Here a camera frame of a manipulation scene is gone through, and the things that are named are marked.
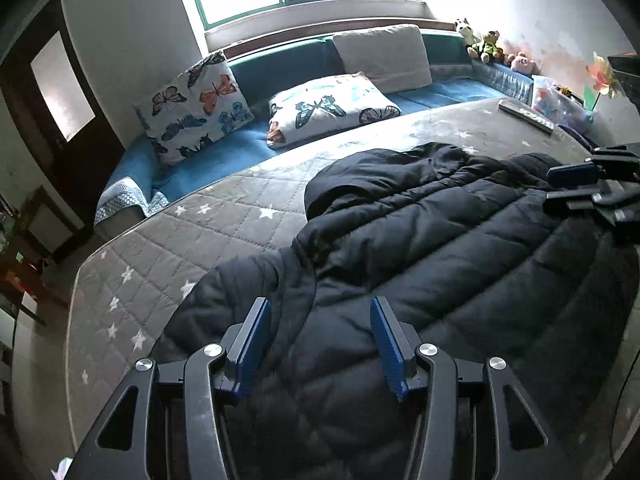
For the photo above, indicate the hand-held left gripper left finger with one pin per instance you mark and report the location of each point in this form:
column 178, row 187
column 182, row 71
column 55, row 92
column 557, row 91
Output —
column 255, row 345

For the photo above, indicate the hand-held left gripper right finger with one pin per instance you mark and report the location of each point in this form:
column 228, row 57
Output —
column 387, row 345

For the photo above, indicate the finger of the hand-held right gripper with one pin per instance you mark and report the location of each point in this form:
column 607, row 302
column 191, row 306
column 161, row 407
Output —
column 570, row 202
column 570, row 174

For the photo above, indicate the black puffer jacket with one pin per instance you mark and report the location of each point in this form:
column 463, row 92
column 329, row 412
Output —
column 425, row 260

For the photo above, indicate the purple cloth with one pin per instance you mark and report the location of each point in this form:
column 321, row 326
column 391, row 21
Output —
column 572, row 132

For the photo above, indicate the grey remote control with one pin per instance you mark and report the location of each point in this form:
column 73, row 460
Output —
column 525, row 116

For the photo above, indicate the clear bag of toys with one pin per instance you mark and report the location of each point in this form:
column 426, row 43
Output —
column 560, row 100

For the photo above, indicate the colourful pinwheel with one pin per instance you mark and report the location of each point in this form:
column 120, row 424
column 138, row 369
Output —
column 602, row 77

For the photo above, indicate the dark wooden furniture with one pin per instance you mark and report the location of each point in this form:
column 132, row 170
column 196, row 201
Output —
column 627, row 72

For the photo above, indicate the pink pig plush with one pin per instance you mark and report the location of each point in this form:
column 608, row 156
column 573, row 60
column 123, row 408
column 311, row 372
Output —
column 522, row 63

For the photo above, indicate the grey star quilted mattress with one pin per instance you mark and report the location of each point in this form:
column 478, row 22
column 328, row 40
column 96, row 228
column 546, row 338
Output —
column 210, row 230

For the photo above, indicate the brown bear plush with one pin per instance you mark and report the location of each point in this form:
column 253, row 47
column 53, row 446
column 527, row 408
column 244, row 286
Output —
column 490, row 46

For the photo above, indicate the black white husky plush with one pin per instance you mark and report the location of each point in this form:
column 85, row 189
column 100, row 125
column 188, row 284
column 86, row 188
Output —
column 467, row 32

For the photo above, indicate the light blue quilted blanket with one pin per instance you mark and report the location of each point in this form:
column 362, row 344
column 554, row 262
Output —
column 125, row 205

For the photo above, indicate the grey cushion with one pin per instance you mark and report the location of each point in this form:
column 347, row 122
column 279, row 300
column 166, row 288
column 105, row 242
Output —
column 385, row 55

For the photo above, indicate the pink white tissue bag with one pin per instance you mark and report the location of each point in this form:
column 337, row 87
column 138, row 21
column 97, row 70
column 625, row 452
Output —
column 62, row 469

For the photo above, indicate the butterfly print pillow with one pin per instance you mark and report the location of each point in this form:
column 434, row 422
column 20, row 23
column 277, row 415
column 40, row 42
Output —
column 195, row 105
column 330, row 110

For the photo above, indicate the dark wooden door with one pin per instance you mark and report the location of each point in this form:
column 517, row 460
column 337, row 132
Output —
column 75, row 160

